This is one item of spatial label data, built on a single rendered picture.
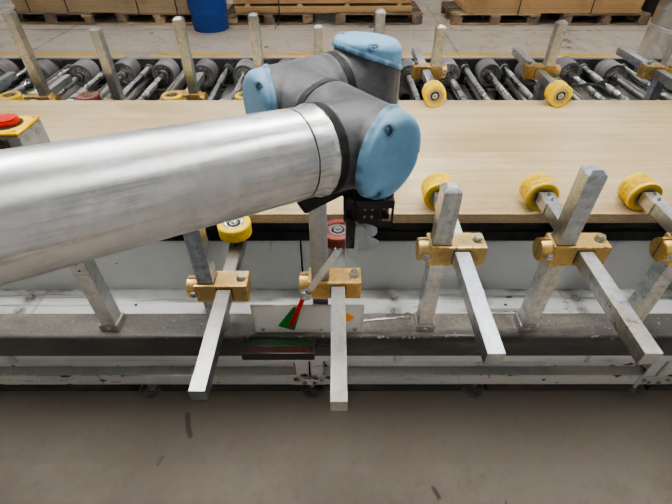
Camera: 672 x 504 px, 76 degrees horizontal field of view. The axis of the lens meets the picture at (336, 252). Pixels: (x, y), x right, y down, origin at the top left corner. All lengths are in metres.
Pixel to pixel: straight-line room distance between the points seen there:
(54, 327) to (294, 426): 0.89
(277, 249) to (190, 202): 0.84
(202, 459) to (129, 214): 1.45
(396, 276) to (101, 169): 1.01
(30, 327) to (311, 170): 1.02
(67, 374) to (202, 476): 0.62
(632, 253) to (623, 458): 0.81
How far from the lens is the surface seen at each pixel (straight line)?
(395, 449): 1.69
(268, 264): 1.21
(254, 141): 0.36
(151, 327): 1.15
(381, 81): 0.59
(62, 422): 2.00
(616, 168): 1.48
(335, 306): 0.89
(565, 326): 1.20
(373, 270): 1.21
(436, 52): 1.86
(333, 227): 1.02
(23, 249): 0.32
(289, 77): 0.52
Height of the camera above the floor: 1.53
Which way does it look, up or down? 41 degrees down
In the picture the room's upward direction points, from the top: straight up
